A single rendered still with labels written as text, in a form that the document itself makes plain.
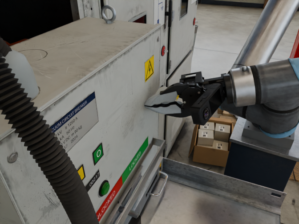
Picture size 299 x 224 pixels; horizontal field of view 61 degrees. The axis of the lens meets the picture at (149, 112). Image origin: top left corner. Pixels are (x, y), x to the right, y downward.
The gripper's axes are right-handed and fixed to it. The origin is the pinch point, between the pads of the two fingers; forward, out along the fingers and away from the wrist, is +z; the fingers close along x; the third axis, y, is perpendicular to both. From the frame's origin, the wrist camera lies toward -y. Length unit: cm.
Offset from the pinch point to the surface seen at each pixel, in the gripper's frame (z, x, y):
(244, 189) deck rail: -21.1, -41.1, 6.3
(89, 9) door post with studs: 16.7, 22.1, 25.9
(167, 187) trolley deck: 4.2, -37.7, 6.3
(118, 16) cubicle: 12.6, 15.7, 38.9
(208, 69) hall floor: -13, -131, 302
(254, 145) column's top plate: -31, -57, 45
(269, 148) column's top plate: -38, -59, 44
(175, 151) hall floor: 24, -120, 118
